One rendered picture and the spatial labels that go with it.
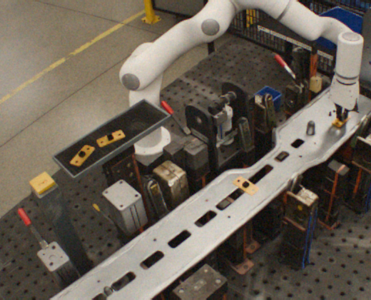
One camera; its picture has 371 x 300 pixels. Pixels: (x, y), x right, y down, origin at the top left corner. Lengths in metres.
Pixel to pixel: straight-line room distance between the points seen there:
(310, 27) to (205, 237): 0.71
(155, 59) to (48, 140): 1.93
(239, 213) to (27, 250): 0.87
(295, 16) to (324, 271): 0.86
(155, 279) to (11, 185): 2.09
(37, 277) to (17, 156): 1.79
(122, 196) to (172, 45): 0.56
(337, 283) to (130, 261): 0.71
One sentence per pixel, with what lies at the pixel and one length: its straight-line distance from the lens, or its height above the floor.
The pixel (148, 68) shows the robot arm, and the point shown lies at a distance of 1.62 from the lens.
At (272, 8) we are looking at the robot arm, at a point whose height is 1.44.
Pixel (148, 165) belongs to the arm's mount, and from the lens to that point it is 1.84.
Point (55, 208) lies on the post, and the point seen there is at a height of 1.07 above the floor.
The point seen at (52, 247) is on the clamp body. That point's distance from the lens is 1.31.
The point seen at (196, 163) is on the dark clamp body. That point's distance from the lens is 1.45.
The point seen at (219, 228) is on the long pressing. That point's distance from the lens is 1.32.
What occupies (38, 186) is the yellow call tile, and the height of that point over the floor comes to 1.16.
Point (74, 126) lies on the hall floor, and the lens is 3.46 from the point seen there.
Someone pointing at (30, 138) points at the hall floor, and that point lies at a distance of 3.51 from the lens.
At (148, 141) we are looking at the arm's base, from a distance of 1.88.
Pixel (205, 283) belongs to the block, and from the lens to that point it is 1.18.
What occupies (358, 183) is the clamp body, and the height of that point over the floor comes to 0.84.
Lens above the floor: 2.05
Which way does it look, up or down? 42 degrees down
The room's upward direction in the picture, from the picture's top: 8 degrees counter-clockwise
